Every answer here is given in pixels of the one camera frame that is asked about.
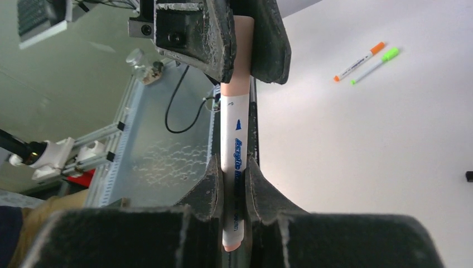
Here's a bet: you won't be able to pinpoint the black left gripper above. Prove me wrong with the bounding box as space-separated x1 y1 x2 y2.
128 0 237 83

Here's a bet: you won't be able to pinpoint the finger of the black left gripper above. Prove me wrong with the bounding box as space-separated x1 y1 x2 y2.
230 0 291 85

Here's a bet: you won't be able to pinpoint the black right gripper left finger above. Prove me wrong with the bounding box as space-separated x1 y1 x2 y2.
22 156 223 267

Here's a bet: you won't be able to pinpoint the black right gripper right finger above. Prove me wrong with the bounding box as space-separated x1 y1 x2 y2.
245 157 443 267

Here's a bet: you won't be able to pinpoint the peach pen cap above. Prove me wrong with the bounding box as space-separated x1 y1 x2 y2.
221 16 254 97

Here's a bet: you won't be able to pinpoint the white pen orange tip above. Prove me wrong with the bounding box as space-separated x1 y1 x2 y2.
220 94 249 252

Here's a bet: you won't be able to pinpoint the white pen peach end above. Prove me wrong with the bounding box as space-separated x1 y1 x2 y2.
333 52 373 82

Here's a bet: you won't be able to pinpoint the white pen green end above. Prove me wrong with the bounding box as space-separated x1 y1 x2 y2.
350 60 385 85

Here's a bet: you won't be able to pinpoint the orange pen cap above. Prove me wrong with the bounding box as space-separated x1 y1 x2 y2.
370 42 385 55

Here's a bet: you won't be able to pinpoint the green pen cap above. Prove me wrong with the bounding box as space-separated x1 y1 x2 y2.
382 47 399 62

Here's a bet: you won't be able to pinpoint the black pen cap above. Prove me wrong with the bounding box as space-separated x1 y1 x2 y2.
465 171 473 183

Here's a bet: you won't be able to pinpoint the glass jar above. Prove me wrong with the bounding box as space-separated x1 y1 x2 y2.
126 49 164 85

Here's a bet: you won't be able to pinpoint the left black camera cable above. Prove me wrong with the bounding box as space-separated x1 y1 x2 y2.
165 64 217 135

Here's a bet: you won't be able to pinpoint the aluminium frame profile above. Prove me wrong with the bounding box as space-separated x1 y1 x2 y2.
62 76 144 207

